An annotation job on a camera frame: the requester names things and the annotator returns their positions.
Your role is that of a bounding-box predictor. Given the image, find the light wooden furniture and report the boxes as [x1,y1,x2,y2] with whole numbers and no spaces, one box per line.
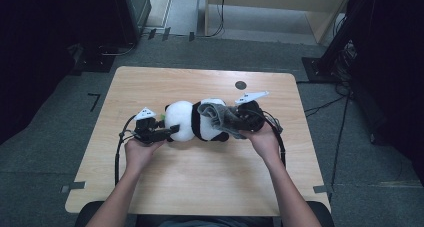
[203,0,354,45]

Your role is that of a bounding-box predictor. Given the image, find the black metal stand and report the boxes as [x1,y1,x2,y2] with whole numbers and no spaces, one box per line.
[301,0,381,85]

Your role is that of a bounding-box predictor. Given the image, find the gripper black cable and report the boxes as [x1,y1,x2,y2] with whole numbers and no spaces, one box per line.
[262,109,287,169]
[113,114,138,188]

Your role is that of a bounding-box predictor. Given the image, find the panda plush toy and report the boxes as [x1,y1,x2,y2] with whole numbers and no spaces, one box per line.
[159,97,231,144]

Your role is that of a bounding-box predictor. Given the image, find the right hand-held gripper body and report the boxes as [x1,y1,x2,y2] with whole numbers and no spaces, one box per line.
[234,90,270,134]

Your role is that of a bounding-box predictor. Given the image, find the person's right hand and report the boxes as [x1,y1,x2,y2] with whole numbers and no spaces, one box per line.
[239,121,283,164]

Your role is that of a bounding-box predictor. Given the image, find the person's left hand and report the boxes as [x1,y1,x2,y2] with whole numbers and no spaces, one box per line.
[124,137,167,177]

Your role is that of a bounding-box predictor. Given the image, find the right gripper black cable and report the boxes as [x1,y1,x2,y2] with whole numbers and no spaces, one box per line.
[262,109,287,169]

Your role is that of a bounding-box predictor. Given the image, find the grey tape piece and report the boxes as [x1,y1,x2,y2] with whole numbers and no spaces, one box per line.
[60,181,87,194]
[313,184,334,194]

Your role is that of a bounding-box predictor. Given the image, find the black cabinet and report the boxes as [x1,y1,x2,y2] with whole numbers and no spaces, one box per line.
[111,0,153,46]

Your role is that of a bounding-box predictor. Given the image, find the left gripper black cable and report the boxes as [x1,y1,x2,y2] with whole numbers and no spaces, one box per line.
[113,114,138,188]

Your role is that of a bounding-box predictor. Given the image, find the person's dark clothing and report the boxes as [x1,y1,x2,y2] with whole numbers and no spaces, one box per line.
[133,215,281,227]

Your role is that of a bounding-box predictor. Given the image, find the grey cloth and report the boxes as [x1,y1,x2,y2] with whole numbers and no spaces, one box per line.
[196,102,250,141]

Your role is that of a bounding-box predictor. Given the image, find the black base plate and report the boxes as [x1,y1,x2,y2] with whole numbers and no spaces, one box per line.
[68,43,116,76]

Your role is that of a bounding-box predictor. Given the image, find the tangled cable bundle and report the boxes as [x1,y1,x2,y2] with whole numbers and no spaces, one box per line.
[331,40,358,98]

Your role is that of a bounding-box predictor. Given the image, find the black hanging cable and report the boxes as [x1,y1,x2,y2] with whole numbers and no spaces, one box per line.
[199,0,226,39]

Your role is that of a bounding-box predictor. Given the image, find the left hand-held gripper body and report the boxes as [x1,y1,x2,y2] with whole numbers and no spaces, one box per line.
[132,106,165,146]

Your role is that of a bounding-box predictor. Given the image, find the long black floor cable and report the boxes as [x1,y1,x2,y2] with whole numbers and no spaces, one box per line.
[329,93,351,195]

